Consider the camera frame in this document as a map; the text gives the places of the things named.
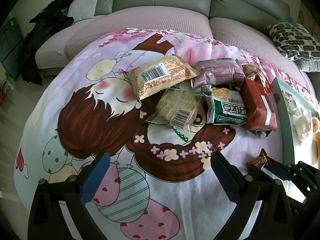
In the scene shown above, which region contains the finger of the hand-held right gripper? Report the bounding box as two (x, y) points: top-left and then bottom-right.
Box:
(265, 164), (293, 182)
(287, 162), (320, 193)

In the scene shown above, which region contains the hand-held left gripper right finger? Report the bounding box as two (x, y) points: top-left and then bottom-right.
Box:
(211, 151), (293, 240)

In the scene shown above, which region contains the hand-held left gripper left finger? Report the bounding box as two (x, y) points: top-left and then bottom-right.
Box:
(27, 151), (111, 240)

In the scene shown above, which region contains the small red candy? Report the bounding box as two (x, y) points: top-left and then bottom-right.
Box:
(246, 148), (272, 170)

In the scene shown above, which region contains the green rimmed white tray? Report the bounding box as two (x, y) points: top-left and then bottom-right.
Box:
(271, 77), (320, 203)

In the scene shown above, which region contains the clear-wrapped bread roll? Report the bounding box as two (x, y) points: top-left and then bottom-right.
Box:
(294, 114), (313, 143)

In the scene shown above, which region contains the orange-rimmed tart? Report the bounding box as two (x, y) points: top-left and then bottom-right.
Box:
(310, 116), (320, 134)

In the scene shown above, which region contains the red-brown snack packet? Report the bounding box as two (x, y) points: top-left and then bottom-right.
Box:
(240, 79), (278, 137)

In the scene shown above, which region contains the green and white snack packet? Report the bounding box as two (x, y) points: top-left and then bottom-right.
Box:
(205, 85), (250, 127)

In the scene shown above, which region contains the clear round cracker packet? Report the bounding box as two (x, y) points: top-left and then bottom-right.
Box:
(142, 87), (213, 142)

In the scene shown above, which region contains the red round-print snack packet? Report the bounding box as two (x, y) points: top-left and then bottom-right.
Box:
(242, 64), (274, 94)

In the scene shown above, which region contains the beige snack packet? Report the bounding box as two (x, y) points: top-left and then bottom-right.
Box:
(127, 54), (199, 101)

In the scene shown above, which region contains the purple snack packet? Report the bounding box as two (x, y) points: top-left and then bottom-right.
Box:
(191, 58), (247, 90)

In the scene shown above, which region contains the grey pillow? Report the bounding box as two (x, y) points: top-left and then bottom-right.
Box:
(295, 57), (320, 73)

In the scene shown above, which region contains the printed cartoon blanket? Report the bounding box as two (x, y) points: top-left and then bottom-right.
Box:
(14, 27), (320, 240)

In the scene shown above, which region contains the black and white patterned pillow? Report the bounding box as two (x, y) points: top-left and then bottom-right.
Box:
(264, 22), (320, 62)

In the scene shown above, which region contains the teal cabinet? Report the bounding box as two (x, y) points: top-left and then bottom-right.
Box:
(0, 15), (25, 70)

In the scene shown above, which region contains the black clothing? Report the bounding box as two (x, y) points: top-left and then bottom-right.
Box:
(19, 0), (78, 85)

